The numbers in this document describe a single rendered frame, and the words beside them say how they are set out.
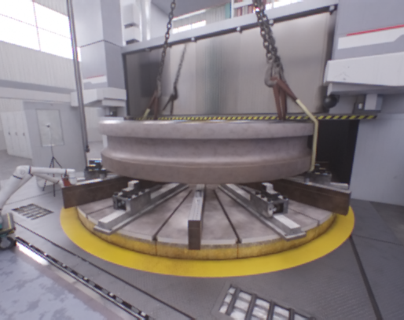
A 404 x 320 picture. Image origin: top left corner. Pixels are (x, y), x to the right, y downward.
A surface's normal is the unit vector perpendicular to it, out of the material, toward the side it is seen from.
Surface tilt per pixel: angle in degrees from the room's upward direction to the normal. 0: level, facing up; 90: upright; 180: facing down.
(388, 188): 90
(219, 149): 90
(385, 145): 90
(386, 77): 90
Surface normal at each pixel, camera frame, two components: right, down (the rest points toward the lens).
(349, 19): -0.47, 0.17
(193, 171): -0.10, 0.19
